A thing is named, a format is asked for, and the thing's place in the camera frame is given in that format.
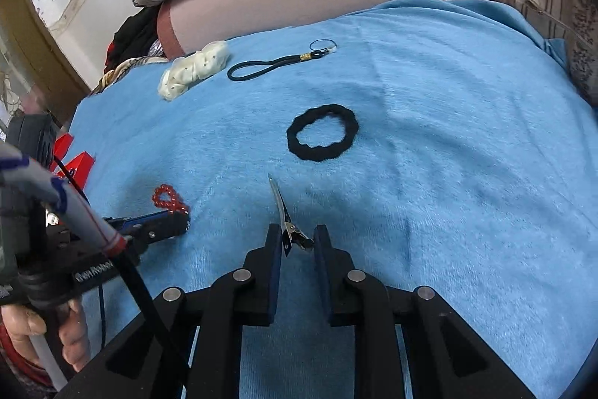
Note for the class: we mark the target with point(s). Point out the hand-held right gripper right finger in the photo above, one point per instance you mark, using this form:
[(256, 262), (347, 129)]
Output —
[(321, 263)]

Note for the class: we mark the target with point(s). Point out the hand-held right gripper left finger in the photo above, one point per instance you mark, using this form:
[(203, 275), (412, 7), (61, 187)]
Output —
[(276, 252)]

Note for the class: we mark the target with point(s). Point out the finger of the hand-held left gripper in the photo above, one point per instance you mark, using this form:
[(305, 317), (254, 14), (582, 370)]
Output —
[(140, 219), (163, 231)]

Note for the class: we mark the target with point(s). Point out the metal hair clip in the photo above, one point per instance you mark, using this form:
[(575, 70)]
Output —
[(280, 207)]

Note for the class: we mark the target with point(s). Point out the red box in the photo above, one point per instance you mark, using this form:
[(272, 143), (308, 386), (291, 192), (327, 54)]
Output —
[(82, 167)]

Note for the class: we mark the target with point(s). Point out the person's left hand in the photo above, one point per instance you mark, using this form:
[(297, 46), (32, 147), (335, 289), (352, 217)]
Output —
[(72, 338)]

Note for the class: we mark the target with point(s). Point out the red cloth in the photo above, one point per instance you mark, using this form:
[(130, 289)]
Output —
[(18, 368)]

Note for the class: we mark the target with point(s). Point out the patterned beige cloth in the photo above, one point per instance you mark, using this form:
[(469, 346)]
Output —
[(121, 69)]

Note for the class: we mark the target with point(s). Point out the white scrunchie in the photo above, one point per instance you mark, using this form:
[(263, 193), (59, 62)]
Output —
[(191, 69)]

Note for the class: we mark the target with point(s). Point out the blue towel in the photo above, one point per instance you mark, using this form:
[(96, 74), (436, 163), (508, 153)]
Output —
[(444, 146)]

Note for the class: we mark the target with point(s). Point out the dark clothes pile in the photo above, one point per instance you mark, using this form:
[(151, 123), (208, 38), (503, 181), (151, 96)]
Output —
[(133, 34)]

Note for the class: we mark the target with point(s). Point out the brown wooden cabinet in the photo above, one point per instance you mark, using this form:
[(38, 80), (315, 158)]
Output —
[(32, 43)]

